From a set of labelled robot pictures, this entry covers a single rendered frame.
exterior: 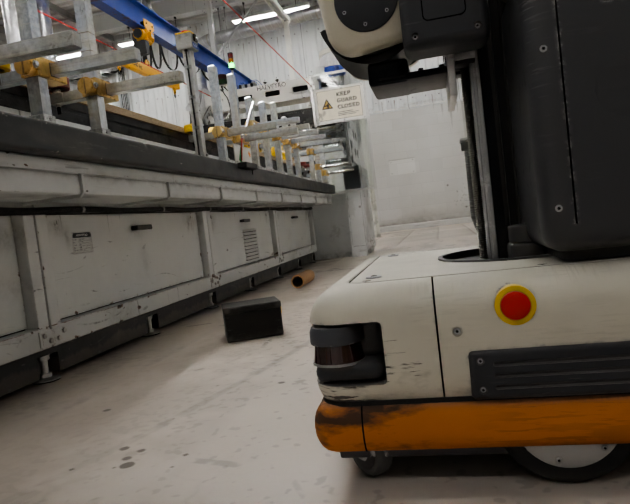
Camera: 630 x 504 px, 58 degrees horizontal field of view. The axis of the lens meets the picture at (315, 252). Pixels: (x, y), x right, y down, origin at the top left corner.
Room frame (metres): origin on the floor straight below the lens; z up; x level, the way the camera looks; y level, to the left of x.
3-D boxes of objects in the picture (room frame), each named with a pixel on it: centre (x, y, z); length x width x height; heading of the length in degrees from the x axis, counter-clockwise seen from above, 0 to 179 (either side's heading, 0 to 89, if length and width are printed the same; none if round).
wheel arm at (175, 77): (1.72, 0.54, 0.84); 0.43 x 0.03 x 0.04; 77
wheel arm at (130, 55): (1.47, 0.59, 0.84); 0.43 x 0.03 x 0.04; 77
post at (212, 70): (2.66, 0.37, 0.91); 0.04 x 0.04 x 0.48; 77
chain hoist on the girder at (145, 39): (7.71, 1.94, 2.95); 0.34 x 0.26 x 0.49; 167
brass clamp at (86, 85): (1.71, 0.58, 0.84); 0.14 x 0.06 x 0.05; 167
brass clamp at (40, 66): (1.46, 0.64, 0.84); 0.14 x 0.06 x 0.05; 167
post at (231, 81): (2.91, 0.32, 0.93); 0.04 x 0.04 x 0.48; 77
